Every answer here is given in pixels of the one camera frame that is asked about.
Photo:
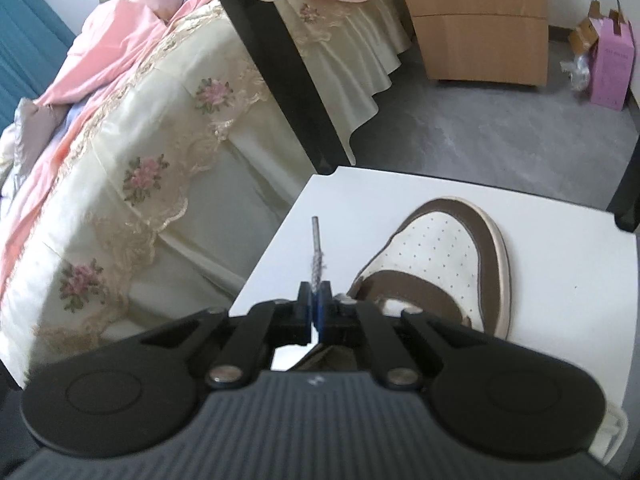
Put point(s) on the blue curtain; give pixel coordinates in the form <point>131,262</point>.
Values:
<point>25,35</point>

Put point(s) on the grey cloth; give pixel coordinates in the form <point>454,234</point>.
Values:
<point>35,125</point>

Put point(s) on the wooden nightstand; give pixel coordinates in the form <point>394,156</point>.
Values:
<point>475,35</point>

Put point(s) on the clear plastic bag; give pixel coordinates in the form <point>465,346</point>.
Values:
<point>577,72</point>

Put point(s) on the bed with lace bedspread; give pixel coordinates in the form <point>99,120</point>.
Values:
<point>150,125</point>

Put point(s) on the brown and white sneaker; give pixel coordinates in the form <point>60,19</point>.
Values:
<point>440,250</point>

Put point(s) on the brown cardboard box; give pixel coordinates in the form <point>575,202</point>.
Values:
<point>582,35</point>

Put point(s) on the cream chair with black frame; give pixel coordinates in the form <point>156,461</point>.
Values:
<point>350,200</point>

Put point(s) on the white shoelace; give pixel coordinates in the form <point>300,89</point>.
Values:
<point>316,240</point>

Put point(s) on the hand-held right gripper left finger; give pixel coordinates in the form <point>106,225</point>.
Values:
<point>306,310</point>

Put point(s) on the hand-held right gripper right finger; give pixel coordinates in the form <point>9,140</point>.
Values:
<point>325,312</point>

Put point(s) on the pink cardboard box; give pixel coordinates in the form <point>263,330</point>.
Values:
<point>610,70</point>

